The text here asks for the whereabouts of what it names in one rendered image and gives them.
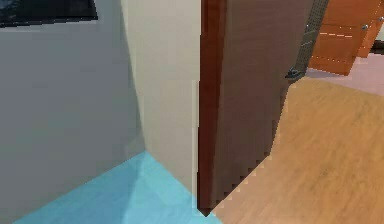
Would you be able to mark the grey perforated metal stand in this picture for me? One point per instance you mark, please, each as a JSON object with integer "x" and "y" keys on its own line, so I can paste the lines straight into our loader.
{"x": 308, "y": 40}

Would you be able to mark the orange wooden cupboard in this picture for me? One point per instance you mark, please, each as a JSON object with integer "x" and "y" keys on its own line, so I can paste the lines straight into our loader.
{"x": 346, "y": 33}

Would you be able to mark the black framed wall picture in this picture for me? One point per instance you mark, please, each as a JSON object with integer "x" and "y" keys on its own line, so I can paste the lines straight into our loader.
{"x": 46, "y": 10}

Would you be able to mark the brown wooden room door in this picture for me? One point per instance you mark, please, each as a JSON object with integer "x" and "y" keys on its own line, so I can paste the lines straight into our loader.
{"x": 240, "y": 100}

